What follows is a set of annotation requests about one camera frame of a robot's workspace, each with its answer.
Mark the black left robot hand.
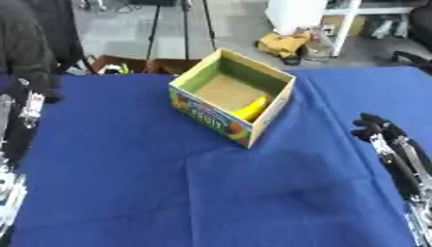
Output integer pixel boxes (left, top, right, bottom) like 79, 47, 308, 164
0, 77, 67, 169

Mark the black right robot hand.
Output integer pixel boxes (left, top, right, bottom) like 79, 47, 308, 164
349, 112, 432, 203

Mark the brown cardboard box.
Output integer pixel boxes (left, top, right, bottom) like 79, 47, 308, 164
89, 54, 203, 75

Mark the cardboard box with green inside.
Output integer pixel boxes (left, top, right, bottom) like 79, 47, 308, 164
167, 47, 299, 150

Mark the person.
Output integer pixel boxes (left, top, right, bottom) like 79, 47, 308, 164
0, 0, 88, 97

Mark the black chair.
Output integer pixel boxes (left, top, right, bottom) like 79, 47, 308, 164
390, 0, 432, 67

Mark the yellow toy banana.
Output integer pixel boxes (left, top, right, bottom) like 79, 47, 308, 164
229, 94, 270, 123

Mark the yellow bag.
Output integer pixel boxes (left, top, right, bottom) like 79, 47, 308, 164
256, 31, 312, 60

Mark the white bin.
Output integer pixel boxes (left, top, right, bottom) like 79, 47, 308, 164
263, 0, 330, 36

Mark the black tripod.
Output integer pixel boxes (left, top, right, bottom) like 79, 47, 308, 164
143, 0, 220, 63

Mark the white shelf frame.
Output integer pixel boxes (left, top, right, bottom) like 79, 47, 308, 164
320, 0, 419, 58

